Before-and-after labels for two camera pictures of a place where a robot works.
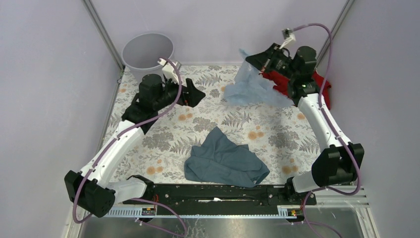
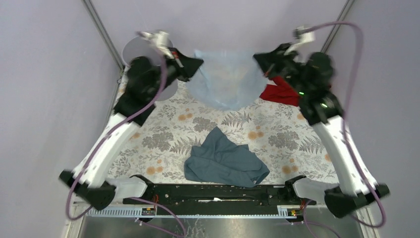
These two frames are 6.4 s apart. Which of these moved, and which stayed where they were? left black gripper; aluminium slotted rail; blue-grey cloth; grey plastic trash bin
Moved: left black gripper
Stayed: blue-grey cloth; grey plastic trash bin; aluminium slotted rail
